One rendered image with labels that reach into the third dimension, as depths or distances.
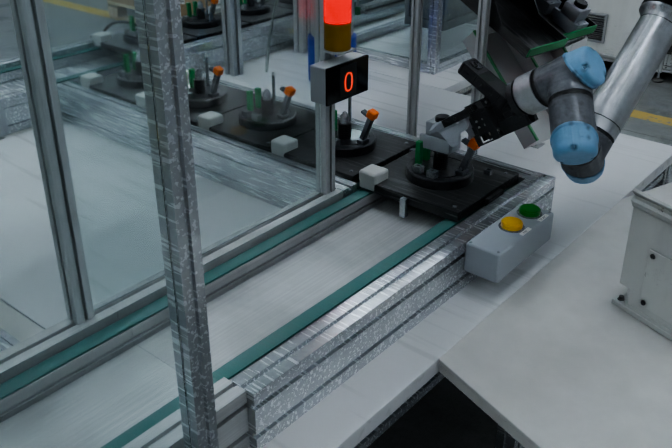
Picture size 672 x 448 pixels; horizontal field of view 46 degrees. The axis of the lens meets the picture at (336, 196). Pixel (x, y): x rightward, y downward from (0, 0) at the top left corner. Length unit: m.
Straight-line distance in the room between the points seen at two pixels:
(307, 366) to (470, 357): 0.30
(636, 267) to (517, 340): 0.25
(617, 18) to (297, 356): 4.81
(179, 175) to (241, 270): 0.61
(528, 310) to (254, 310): 0.49
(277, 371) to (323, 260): 0.38
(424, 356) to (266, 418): 0.31
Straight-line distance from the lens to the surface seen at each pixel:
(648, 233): 1.42
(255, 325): 1.29
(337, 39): 1.45
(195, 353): 0.91
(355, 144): 1.75
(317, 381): 1.20
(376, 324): 1.27
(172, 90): 0.77
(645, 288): 1.45
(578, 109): 1.38
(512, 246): 1.45
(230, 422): 1.10
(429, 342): 1.35
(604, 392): 1.31
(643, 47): 1.57
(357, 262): 1.44
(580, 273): 1.59
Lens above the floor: 1.66
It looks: 26 degrees down
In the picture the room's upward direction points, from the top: straight up
